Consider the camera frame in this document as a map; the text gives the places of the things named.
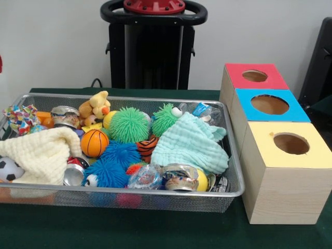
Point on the blue furry monster toy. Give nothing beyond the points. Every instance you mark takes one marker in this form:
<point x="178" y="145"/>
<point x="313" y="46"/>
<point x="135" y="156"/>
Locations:
<point x="111" y="174"/>

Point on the dark green table cloth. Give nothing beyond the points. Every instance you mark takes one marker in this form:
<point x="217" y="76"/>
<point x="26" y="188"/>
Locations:
<point x="155" y="228"/>

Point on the colourful patterned knotted toy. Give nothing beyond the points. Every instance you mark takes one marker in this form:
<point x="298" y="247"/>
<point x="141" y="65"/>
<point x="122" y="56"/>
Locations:
<point x="21" y="116"/>

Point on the wooden box with three holes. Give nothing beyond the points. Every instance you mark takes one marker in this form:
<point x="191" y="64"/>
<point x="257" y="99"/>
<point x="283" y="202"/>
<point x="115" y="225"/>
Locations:
<point x="285" y="192"/>

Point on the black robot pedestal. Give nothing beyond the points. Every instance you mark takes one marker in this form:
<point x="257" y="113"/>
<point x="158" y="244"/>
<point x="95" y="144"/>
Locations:
<point x="150" y="52"/>

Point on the green spiky rubber ball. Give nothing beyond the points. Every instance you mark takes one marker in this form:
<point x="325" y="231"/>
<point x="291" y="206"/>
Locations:
<point x="129" y="125"/>

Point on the orange tiger striped ball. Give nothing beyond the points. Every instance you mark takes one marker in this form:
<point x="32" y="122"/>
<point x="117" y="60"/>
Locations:
<point x="148" y="148"/>

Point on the green furry monster toy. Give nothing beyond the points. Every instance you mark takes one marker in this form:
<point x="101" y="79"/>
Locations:
<point x="163" y="120"/>

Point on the black upright panel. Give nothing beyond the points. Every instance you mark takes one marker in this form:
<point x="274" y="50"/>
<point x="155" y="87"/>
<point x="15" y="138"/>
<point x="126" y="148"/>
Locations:
<point x="319" y="67"/>

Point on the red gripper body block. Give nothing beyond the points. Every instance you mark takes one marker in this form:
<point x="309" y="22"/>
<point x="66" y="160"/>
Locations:
<point x="1" y="63"/>

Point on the yellow plush animal toy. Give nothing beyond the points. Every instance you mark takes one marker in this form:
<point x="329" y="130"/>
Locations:
<point x="97" y="105"/>

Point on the blue spiky rubber ball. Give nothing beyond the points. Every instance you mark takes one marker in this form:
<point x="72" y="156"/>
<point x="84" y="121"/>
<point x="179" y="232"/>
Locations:
<point x="122" y="151"/>

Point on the clear mesh bin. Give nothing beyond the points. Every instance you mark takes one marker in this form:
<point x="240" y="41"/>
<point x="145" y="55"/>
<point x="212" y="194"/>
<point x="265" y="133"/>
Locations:
<point x="181" y="201"/>

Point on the small black white soccer ball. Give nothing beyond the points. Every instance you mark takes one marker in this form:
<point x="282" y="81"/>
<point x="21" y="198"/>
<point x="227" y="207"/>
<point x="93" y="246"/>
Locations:
<point x="9" y="168"/>

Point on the small orange basketball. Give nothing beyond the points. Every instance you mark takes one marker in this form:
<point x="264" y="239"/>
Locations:
<point x="94" y="142"/>

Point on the mint green muslin cloth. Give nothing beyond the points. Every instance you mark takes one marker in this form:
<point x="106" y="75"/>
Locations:
<point x="192" y="145"/>

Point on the cream muslin cloth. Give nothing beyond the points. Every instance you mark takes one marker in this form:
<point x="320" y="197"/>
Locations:
<point x="44" y="155"/>

